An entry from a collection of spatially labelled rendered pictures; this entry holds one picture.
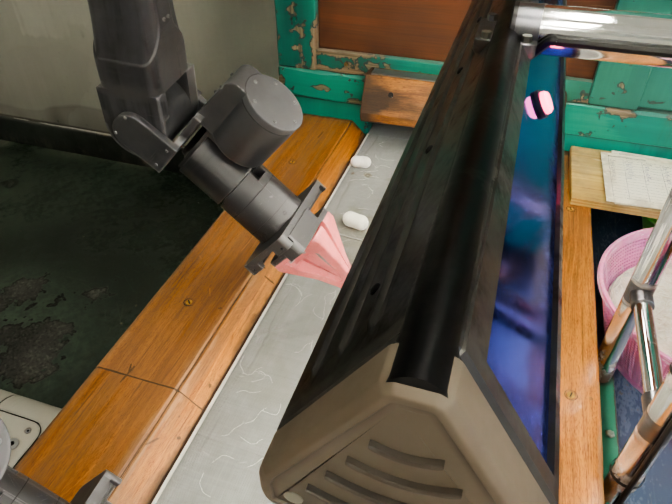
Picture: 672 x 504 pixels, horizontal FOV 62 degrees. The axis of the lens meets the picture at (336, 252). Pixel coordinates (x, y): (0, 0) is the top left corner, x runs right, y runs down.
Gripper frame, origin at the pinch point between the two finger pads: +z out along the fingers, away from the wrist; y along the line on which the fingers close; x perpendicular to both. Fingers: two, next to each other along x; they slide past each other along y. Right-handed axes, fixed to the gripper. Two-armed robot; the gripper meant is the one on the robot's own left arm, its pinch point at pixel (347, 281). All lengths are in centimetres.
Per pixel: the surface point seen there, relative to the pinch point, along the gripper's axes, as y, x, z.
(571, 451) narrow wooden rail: -9.7, -11.7, 20.4
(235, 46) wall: 126, 71, -39
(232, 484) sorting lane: -20.2, 8.0, 1.7
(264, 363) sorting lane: -7.3, 9.8, -0.3
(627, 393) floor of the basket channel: 6.1, -10.4, 32.6
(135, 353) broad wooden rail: -11.9, 15.7, -10.8
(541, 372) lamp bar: -28.4, -28.7, -6.0
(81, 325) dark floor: 42, 122, -16
